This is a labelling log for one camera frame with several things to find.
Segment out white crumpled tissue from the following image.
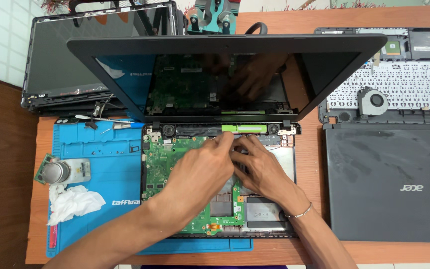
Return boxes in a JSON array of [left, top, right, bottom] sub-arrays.
[[47, 185, 107, 226]]

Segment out person's purple clothing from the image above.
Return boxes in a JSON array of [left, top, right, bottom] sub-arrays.
[[140, 265, 289, 269]]

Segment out stack of laptop screen panels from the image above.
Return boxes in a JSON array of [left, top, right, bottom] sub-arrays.
[[21, 1, 179, 117]]

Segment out silver tweezers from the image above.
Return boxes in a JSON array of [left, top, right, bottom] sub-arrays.
[[99, 123, 133, 135]]

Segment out teal machine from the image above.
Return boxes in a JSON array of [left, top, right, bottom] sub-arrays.
[[186, 0, 241, 35]]

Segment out silver bracelet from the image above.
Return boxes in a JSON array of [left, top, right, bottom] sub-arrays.
[[284, 202, 314, 219]]

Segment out cluster of small screws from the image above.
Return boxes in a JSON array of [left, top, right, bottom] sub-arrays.
[[91, 149, 125, 156]]

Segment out steel pump dispenser bottle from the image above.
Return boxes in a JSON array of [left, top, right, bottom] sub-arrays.
[[41, 158, 92, 185]]

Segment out grey laptop cooling fan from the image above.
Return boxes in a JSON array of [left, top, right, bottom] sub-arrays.
[[356, 86, 390, 117]]

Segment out black cable loop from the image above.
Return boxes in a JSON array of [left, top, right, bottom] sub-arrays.
[[245, 22, 269, 36]]

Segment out silver metal drive bay plate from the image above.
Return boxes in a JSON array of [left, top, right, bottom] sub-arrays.
[[246, 197, 289, 229]]

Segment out person's right hand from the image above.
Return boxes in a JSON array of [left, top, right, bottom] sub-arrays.
[[232, 134, 311, 218]]

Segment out person's left hand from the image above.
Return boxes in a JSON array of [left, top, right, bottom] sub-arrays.
[[155, 132, 237, 229]]

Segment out grey heat sink plate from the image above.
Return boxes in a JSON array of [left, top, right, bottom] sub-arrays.
[[211, 192, 234, 217]]

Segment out green memory module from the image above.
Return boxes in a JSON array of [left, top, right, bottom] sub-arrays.
[[34, 153, 57, 185]]

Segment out green laptop motherboard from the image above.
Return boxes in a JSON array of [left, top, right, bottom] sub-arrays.
[[142, 135, 245, 236]]

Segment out upturned laptop keyboard palmrest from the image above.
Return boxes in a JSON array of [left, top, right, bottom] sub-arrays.
[[314, 27, 430, 125]]

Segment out dark grey laptop cover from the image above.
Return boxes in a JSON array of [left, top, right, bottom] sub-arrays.
[[323, 124, 430, 243]]

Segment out black opened laptop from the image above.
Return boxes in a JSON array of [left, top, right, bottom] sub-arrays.
[[67, 34, 388, 240]]

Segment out blue repair mat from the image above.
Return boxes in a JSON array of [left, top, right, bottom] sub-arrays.
[[46, 120, 254, 258]]

